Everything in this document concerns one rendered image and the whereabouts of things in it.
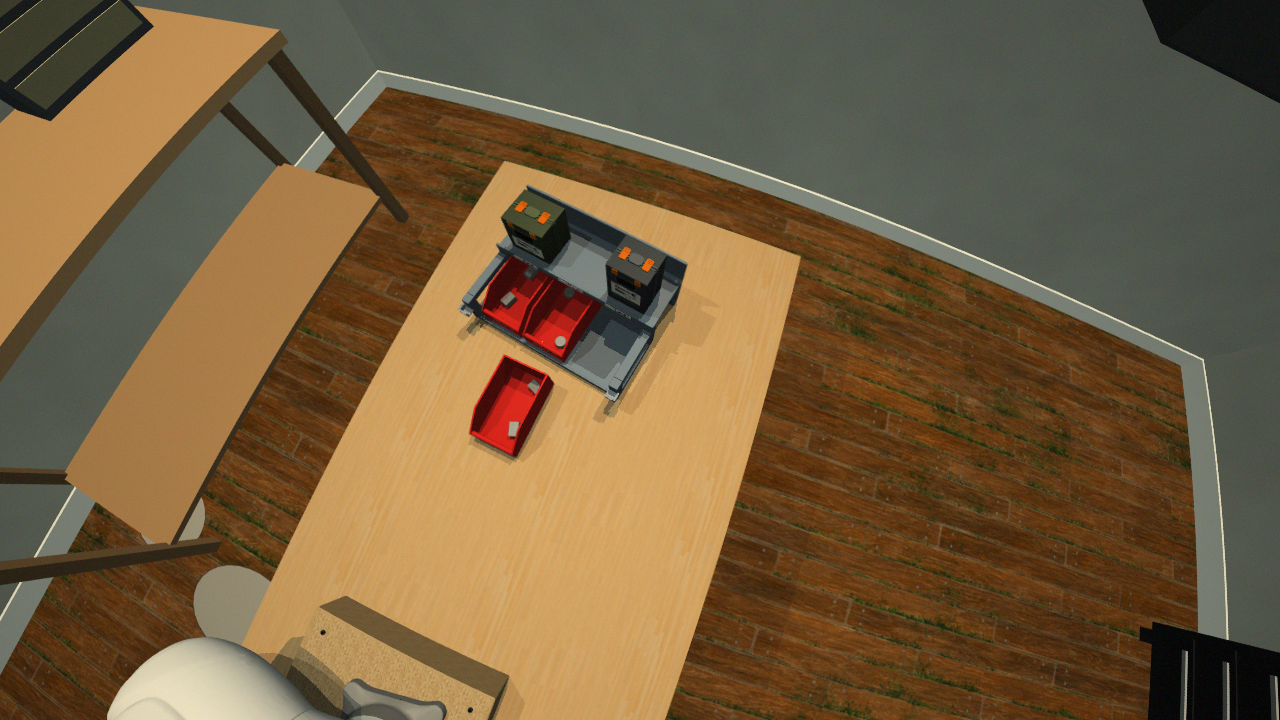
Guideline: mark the olive green case with orange latches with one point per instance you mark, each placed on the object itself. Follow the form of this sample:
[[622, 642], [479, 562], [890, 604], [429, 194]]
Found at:
[[537, 226]]

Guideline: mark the black tool case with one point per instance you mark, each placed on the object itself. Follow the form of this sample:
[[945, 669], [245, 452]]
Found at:
[[634, 274]]

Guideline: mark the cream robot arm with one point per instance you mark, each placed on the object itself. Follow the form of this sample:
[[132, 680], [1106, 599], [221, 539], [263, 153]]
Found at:
[[209, 678]]

